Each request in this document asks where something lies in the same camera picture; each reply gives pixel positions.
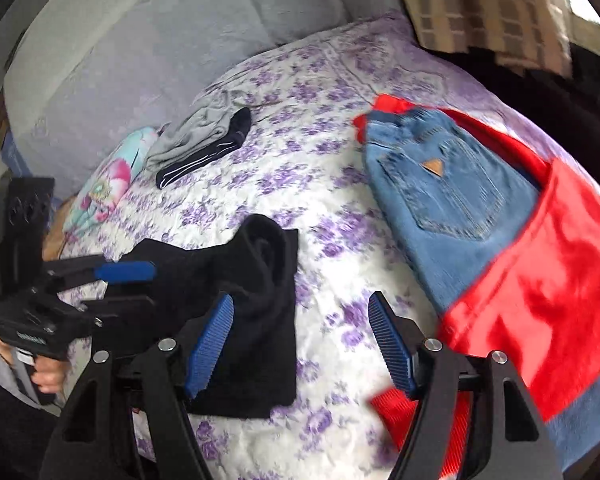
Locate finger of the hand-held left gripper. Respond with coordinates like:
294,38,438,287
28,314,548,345
42,259,157,285
55,296,159,331

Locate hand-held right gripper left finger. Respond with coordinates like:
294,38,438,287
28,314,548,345
39,292,236,480

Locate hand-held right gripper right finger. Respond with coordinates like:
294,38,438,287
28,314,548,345
367,291,563,480

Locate person's left forearm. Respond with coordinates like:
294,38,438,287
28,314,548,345
0,327,37,402

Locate black white-striped folded pants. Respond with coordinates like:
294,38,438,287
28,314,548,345
155,106,252,190

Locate red pants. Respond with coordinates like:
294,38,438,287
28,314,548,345
352,94,600,478

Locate grey folded pants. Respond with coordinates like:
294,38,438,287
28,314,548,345
145,91,238,173

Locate person's left hand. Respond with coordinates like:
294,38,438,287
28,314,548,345
0,335,73,396

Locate brown pillow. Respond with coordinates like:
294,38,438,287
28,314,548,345
42,195,81,261

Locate blue printed carton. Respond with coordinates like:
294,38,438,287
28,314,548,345
0,130,31,181

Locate floral folded quilt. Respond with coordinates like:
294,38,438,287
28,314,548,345
62,126,161,241

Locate blue jeans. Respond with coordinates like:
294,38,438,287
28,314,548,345
362,107,600,471

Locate purple floral bedspread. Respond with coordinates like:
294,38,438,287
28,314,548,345
55,10,581,480

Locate grey lace cover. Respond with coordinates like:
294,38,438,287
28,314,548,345
2,0,416,201

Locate brick pattern curtain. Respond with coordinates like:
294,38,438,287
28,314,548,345
385,0,588,78

